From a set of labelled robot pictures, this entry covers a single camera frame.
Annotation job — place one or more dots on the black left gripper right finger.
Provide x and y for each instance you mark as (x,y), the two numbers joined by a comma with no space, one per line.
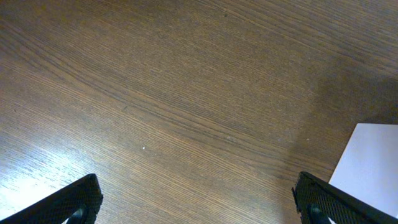
(319,202)

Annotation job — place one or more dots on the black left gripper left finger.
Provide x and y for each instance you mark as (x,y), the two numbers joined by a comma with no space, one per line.
(79,202)

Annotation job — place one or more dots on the white cardboard box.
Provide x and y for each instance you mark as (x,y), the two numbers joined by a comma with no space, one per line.
(367,169)

